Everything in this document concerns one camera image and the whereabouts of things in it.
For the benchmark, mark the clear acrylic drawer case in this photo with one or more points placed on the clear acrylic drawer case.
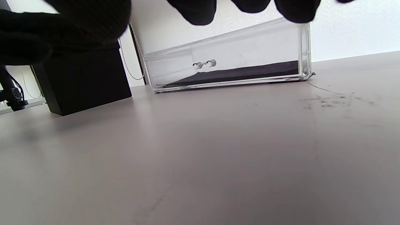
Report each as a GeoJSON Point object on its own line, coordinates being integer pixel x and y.
{"type": "Point", "coordinates": [225, 37]}

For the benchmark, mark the black window frame bar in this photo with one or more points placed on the black window frame bar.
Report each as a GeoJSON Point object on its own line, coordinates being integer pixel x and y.
{"type": "Point", "coordinates": [139, 59]}

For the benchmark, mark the black box lid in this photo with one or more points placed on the black box lid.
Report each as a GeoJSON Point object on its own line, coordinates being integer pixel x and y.
{"type": "Point", "coordinates": [81, 59]}

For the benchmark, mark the clear acrylic drawer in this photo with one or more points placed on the clear acrylic drawer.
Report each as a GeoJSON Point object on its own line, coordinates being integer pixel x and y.
{"type": "Point", "coordinates": [250, 53]}

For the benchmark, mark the person's right hand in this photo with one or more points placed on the person's right hand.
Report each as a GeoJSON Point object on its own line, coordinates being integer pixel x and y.
{"type": "Point", "coordinates": [78, 25]}

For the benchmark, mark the black box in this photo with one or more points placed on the black box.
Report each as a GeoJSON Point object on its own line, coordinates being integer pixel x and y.
{"type": "Point", "coordinates": [90, 93]}

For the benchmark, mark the black felt drawer liner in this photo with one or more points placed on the black felt drawer liner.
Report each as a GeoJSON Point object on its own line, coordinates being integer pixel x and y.
{"type": "Point", "coordinates": [243, 73]}

